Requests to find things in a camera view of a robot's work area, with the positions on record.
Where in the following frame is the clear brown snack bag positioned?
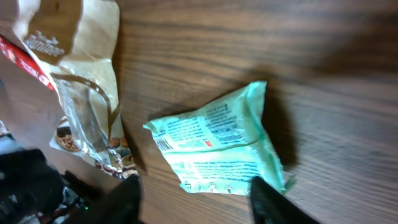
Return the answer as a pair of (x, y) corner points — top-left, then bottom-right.
(11, 0), (137, 179)

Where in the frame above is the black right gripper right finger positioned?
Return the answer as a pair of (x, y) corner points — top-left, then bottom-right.
(249, 176), (320, 224)

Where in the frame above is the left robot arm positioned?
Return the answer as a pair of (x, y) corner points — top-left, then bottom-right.
(1, 134), (111, 223)

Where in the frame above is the red snack bar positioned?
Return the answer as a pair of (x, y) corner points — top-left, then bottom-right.
(1, 36), (55, 91)

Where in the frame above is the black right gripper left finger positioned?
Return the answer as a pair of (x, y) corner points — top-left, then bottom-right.
(63, 175), (142, 224)

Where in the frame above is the teal tissue packet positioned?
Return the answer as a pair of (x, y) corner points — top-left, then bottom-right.
(143, 81), (294, 195)

